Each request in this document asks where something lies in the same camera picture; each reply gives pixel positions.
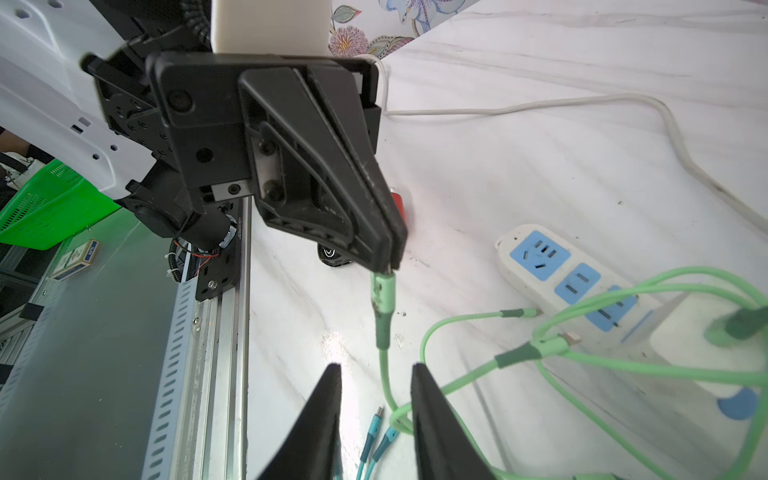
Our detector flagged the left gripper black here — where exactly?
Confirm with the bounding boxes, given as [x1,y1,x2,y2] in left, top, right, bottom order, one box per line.
[82,52,408,270]

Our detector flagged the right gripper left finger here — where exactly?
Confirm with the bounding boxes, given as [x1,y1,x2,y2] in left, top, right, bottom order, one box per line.
[258,363,342,480]

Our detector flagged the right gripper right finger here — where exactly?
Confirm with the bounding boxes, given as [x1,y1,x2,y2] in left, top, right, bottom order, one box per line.
[411,363,494,480]

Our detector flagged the white charger light green cable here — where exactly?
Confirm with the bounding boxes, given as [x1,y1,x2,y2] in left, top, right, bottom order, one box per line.
[370,265,768,480]

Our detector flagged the white power strip blue sockets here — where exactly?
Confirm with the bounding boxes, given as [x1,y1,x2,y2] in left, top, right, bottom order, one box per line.
[383,53,768,421]

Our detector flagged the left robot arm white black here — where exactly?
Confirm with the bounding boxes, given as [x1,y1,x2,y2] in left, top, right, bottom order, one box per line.
[1,1,407,274]

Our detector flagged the small box on floor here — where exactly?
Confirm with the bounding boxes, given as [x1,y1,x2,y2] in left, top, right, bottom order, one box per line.
[51,238,100,281]

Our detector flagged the green plastic basket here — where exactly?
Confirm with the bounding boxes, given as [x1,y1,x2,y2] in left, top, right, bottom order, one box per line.
[1,160,120,251]

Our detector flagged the aluminium rail front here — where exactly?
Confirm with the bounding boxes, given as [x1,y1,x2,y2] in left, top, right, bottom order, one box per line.
[141,200,252,479]

